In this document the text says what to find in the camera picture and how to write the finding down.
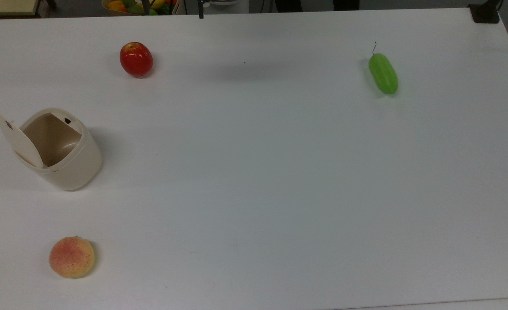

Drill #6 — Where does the beige garbage bin lid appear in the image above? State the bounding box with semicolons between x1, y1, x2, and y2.
0;111;45;168

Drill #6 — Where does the green toy cucumber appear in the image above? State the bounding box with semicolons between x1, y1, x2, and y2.
368;41;399;95

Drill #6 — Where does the orange pink toy peach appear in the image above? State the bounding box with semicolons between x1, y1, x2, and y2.
49;236;95;279

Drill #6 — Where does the red toy apple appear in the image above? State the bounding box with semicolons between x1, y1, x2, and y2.
120;41;154;78

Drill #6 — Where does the beige plastic garbage bin body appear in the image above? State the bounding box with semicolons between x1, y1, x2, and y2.
15;108;103;192

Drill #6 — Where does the light wooden side table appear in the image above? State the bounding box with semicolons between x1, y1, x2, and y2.
0;0;40;17

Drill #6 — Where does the basket of toy fruit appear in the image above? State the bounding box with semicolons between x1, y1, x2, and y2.
102;0;181;17

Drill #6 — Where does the black camera stand clamp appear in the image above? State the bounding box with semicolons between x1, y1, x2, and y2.
468;0;503;25

